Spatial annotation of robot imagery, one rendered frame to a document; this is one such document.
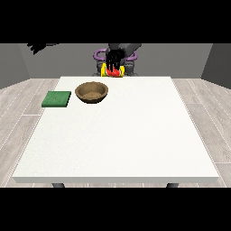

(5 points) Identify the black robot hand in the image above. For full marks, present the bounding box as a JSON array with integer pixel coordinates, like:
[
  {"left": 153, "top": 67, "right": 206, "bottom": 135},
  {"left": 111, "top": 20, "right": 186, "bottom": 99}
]
[
  {"left": 105, "top": 49, "right": 126, "bottom": 73},
  {"left": 26, "top": 43, "right": 60, "bottom": 56}
]

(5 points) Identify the yellow cup with melon print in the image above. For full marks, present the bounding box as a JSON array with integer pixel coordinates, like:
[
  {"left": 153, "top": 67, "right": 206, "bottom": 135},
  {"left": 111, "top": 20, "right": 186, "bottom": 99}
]
[{"left": 100, "top": 61, "right": 126, "bottom": 79}]

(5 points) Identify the brown wooden bowl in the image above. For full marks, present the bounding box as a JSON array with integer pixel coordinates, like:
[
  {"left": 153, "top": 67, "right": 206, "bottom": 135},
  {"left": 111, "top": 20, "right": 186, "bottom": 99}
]
[{"left": 74, "top": 80, "right": 109, "bottom": 105}]

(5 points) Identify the green square pad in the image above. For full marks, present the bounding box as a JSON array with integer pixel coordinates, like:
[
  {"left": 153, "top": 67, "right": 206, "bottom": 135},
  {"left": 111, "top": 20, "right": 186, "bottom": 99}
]
[{"left": 41, "top": 90, "right": 72, "bottom": 108}]

